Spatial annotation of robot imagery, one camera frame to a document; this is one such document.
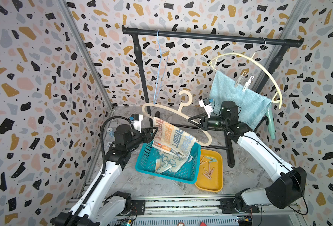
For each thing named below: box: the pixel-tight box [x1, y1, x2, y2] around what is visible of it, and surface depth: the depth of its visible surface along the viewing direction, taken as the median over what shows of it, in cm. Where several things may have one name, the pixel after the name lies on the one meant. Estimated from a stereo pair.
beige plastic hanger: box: [142, 89, 213, 147], surface depth 70 cm
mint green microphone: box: [266, 109, 276, 140], surface depth 80 cm
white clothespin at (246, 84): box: [241, 75, 255, 92], surface depth 64 cm
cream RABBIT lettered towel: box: [151, 116, 198, 159], surface depth 82 cm
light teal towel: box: [208, 70, 273, 131], surface depth 70 cm
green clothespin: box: [205, 156, 218, 163], surface depth 92 cm
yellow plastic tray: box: [194, 149, 224, 193], surface depth 88 cm
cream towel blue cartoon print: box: [154, 149, 194, 174], surface depth 89 cm
